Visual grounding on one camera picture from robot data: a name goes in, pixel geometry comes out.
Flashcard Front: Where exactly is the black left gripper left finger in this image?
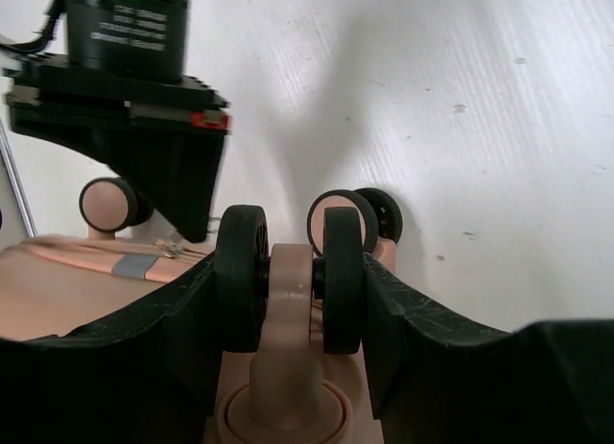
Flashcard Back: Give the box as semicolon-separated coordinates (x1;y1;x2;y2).
1;258;222;443

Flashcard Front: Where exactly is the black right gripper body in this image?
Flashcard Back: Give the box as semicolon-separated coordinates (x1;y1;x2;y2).
4;64;231;140

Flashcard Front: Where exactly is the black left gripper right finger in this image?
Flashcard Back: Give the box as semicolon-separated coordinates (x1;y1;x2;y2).
363;257;613;443

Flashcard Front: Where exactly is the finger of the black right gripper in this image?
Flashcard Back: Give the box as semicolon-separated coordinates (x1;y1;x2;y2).
92;131;225;243

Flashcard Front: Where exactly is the pink hard-shell suitcase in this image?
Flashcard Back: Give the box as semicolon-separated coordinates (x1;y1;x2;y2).
1;179;402;443

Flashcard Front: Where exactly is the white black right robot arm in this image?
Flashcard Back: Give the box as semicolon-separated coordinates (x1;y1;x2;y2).
1;0;230;243

